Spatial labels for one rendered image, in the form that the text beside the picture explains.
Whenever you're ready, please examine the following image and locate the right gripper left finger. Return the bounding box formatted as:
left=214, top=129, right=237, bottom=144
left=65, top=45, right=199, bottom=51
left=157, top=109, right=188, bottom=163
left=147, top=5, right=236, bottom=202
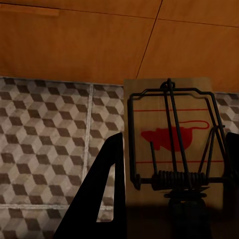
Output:
left=52, top=132, right=127, bottom=239

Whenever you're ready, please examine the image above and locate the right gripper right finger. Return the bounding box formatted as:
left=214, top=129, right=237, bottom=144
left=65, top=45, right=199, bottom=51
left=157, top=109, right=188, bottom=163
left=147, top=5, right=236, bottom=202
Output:
left=227, top=132, right=239, bottom=173

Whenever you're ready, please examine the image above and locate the mousetrap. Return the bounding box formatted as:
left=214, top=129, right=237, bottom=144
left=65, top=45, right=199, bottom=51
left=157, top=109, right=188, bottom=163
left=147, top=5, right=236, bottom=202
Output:
left=123, top=77, right=239, bottom=239

